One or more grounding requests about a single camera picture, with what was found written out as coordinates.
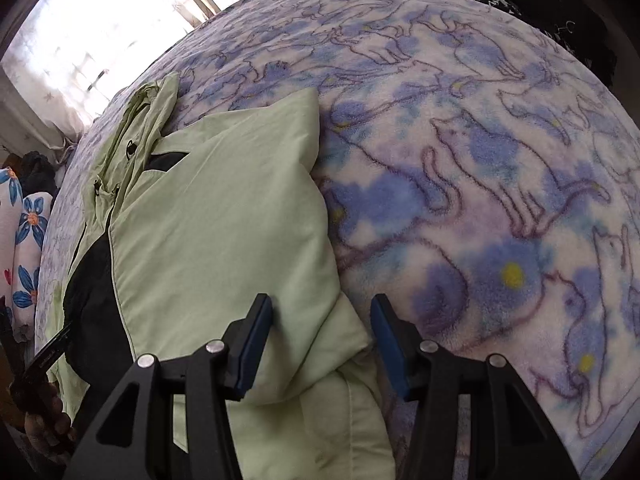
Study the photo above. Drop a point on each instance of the purple cat print blanket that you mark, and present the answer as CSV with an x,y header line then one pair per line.
x,y
474,172

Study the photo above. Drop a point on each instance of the dark clothes pile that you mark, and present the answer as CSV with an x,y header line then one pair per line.
x,y
37,175

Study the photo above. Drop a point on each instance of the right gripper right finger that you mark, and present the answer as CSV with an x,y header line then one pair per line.
x,y
510,436

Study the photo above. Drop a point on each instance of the person's left hand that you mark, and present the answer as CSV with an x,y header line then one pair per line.
x,y
51,434

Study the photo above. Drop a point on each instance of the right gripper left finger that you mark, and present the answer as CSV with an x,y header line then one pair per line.
x,y
169,419

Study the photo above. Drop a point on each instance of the green and black hooded jacket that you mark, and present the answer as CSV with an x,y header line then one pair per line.
x,y
181,231

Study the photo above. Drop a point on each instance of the blue flower print folded quilt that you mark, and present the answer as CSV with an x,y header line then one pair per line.
x,y
24,222

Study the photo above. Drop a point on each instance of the black patterned garment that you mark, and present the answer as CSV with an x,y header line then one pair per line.
x,y
602,34

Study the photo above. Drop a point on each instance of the white floral curtain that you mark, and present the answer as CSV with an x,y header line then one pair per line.
x,y
70,57

